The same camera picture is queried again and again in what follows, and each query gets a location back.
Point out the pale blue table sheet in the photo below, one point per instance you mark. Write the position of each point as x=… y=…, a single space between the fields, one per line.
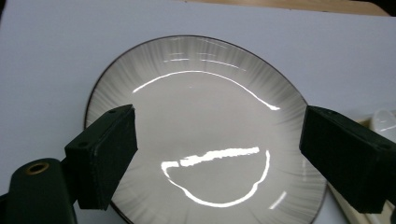
x=46 y=62

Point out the white ceramic spoon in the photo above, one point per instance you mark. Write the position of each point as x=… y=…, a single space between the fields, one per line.
x=385 y=123

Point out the white dark-rimmed plate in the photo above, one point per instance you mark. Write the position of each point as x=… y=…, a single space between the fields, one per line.
x=202 y=124

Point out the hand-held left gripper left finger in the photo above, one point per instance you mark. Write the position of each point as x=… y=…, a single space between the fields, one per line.
x=102 y=155

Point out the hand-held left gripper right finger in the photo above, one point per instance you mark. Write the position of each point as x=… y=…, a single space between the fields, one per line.
x=345 y=155

